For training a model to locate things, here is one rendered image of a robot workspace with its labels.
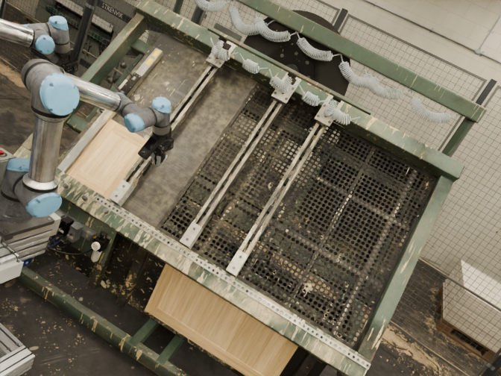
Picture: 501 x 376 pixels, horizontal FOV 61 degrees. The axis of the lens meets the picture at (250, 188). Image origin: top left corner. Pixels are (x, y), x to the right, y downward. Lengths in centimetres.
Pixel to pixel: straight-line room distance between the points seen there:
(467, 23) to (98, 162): 544
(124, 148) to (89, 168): 23
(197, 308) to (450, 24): 536
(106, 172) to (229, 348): 126
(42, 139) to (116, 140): 107
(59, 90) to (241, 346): 180
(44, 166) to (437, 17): 594
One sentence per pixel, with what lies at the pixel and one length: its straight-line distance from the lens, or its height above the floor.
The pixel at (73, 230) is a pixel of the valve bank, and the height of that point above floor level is 74.
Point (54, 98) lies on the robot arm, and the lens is 145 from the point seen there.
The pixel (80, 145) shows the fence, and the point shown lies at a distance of 260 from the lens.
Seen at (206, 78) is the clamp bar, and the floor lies 164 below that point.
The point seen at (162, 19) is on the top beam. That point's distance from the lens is 289.
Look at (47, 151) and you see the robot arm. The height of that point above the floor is 142.
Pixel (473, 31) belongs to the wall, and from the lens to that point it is 677.
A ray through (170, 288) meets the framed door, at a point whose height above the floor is 49.
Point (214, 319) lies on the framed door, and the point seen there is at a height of 47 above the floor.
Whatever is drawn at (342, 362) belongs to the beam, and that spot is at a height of 85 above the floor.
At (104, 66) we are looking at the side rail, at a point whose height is 142.
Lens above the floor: 210
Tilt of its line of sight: 21 degrees down
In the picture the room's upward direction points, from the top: 27 degrees clockwise
